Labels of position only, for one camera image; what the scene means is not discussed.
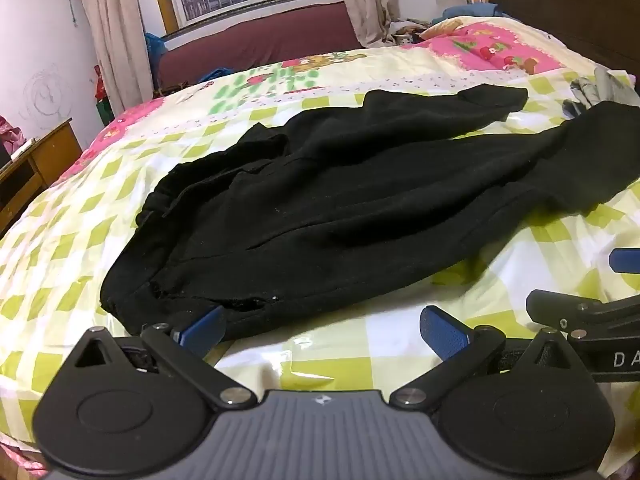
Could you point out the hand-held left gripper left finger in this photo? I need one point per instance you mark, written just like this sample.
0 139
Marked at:
202 331

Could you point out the wooden desk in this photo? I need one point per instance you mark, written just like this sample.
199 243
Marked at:
45 160

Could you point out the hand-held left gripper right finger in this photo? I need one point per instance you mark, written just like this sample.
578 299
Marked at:
442 332

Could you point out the red and green bag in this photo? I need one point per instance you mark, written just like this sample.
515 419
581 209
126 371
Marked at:
100 87

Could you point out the small blue cloth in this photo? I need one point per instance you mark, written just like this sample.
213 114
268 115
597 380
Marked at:
212 75

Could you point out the black pants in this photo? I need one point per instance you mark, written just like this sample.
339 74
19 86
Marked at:
350 200

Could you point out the green checked bedspread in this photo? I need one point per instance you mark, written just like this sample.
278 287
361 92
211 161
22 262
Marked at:
75 235

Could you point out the beige curtain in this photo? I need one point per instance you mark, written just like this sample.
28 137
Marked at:
117 35
362 0

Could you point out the blue folded cloth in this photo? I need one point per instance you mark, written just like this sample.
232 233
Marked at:
470 12

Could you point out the blue plastic bag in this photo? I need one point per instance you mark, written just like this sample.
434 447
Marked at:
155 47

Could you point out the dark wooden headboard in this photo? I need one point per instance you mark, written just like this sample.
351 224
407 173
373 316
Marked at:
575 5

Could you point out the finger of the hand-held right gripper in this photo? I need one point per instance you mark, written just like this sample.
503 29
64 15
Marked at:
625 261
555 307

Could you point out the grey glove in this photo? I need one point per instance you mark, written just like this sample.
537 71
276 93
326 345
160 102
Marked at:
595 87

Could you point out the crumpled printed cloth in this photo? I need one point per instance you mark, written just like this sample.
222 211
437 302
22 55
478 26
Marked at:
406 34

